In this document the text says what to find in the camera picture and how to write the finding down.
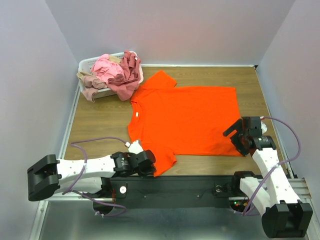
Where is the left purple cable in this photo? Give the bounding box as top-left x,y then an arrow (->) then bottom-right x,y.
61,136 -> 129,218

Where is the aluminium frame rail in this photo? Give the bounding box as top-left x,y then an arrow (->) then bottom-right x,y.
46,178 -> 312,201

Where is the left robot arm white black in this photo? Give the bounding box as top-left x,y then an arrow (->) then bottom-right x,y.
27,150 -> 156,202

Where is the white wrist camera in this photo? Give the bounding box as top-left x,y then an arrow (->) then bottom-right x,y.
260,116 -> 268,134
124,140 -> 144,154

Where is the beige mauve t shirt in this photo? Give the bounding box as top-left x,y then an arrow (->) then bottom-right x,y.
76,71 -> 107,103

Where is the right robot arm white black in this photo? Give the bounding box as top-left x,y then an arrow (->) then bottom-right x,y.
223,116 -> 313,239

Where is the white plastic laundry basket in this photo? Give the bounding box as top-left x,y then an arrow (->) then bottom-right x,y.
76,50 -> 144,102

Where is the purple cable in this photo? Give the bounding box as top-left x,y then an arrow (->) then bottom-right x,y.
61,136 -> 129,218
241,116 -> 303,217

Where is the dusty rose t shirt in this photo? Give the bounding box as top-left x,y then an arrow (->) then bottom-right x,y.
107,50 -> 142,101

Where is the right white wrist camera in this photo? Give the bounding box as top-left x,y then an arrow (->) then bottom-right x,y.
260,116 -> 268,134

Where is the light pink t shirt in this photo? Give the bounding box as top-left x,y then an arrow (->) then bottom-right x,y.
90,54 -> 124,81

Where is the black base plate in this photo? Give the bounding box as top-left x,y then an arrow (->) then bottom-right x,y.
88,175 -> 248,211

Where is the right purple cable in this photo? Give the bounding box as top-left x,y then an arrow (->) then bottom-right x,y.
241,116 -> 303,217

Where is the orange t shirt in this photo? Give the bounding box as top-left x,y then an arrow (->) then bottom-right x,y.
128,70 -> 241,177

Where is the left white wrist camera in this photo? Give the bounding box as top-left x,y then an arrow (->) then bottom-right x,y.
124,140 -> 144,154

